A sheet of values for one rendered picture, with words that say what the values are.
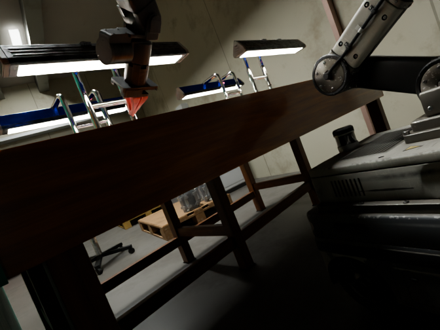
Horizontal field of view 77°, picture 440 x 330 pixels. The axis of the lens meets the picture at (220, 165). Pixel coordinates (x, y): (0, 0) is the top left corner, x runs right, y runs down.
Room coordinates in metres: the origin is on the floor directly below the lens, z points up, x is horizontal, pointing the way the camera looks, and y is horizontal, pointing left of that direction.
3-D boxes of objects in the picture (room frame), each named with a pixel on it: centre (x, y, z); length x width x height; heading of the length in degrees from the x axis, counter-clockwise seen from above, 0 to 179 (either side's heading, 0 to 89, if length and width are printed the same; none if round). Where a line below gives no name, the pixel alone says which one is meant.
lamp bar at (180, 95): (2.01, -0.15, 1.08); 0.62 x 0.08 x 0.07; 131
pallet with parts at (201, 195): (3.36, 0.67, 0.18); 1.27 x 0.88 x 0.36; 31
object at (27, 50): (0.95, 0.21, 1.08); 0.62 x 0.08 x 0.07; 131
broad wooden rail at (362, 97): (1.03, -0.30, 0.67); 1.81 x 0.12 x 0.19; 131
